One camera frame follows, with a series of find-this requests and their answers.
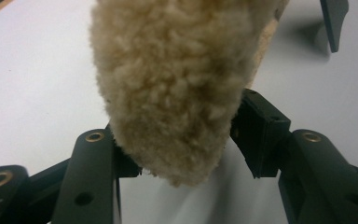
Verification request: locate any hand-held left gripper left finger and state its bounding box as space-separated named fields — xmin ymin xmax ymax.
xmin=50 ymin=123 xmax=143 ymax=224

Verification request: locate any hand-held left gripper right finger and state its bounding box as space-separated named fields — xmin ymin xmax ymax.
xmin=229 ymin=88 xmax=358 ymax=224

